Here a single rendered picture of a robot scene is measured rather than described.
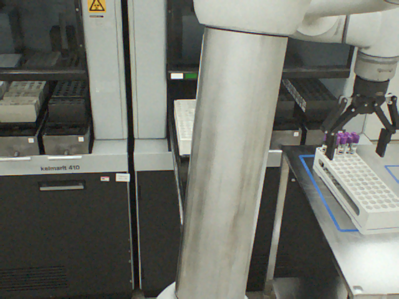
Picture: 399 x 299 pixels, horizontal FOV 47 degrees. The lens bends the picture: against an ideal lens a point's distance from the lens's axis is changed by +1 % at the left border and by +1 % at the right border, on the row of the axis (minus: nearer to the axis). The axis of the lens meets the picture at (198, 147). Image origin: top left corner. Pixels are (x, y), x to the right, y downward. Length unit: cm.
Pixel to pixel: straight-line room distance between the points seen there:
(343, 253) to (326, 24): 49
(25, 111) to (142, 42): 44
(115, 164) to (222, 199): 100
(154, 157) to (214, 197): 97
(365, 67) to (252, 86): 59
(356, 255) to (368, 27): 48
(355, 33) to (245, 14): 58
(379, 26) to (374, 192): 38
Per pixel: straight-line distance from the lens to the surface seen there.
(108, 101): 153
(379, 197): 115
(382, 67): 109
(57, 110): 155
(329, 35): 106
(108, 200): 162
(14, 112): 158
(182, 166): 131
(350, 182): 118
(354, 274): 101
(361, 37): 106
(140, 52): 147
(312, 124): 159
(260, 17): 51
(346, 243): 108
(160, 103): 153
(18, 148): 155
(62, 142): 151
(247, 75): 52
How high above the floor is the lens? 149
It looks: 29 degrees down
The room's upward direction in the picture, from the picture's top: 2 degrees clockwise
